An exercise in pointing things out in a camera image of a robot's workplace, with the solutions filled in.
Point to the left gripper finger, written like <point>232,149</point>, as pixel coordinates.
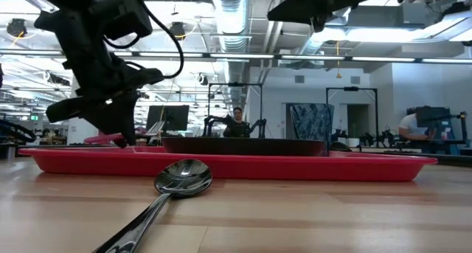
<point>112,122</point>
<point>129,116</point>

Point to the shiny dark metal spoon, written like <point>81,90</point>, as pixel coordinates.
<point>182,179</point>

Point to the dark grey round plate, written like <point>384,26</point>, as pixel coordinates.
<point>243,147</point>

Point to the red plastic tray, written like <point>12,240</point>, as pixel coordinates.
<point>258,168</point>

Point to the black background robot arm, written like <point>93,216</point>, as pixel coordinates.
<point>380,138</point>
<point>260,125</point>
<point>214,122</point>

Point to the white cup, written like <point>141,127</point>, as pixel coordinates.
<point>354,142</point>

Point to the black computer monitor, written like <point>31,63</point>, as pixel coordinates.
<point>173,117</point>

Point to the green exit sign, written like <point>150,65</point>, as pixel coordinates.
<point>34,117</point>

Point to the long ceiling light strip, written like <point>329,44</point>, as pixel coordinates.
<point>239,55</point>

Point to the blue patterned panel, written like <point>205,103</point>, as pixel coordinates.
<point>311,122</point>

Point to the person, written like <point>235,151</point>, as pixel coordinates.
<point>237,125</point>
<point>413,127</point>

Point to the dark cabinet with blue panel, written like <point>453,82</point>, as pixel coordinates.
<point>439,116</point>

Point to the smooth silver air duct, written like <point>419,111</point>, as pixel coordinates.
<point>313,46</point>

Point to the black background rig frame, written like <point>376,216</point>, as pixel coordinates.
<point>351,88</point>
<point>236,84</point>

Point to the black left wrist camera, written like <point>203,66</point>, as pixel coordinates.
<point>123,11</point>

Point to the ribbed silver air duct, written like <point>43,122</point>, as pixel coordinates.
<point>232,20</point>

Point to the short metal post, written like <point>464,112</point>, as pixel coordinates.
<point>7,152</point>

